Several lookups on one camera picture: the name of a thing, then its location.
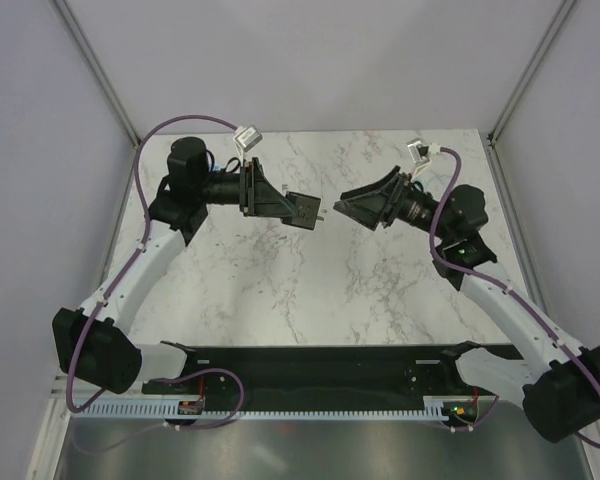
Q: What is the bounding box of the aluminium frame post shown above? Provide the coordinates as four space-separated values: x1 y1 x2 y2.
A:
49 0 141 146
484 0 580 148

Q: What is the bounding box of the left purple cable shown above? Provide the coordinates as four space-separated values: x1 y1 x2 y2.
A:
65 115 246 431

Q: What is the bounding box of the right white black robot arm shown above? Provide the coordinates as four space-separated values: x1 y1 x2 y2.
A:
334 168 600 443

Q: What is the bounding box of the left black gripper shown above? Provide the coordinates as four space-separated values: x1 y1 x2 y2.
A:
196 159 298 218

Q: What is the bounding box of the aluminium front rail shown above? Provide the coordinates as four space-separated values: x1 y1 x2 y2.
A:
51 373 144 405

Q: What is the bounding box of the right aluminium frame post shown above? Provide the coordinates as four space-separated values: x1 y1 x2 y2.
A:
484 0 580 148

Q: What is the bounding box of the left aluminium frame post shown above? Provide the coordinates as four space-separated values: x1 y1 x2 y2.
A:
49 0 141 146

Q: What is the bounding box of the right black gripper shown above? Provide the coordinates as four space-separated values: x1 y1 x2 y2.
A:
333 167 452 242

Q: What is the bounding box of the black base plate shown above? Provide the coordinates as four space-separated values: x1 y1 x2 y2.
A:
140 340 498 419

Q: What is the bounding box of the black cube plug adapter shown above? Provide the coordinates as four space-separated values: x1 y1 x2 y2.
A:
282 192 321 230

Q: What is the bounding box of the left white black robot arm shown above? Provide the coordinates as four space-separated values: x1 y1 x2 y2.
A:
52 137 300 394

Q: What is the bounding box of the purple cable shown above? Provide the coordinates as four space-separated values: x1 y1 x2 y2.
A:
65 115 246 431
429 147 600 452

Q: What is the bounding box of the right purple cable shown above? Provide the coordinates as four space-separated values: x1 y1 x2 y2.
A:
429 147 600 452

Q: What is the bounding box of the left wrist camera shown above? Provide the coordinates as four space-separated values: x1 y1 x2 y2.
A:
233 125 263 153

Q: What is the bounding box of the white slotted cable duct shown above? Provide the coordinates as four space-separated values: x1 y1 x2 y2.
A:
77 398 477 421

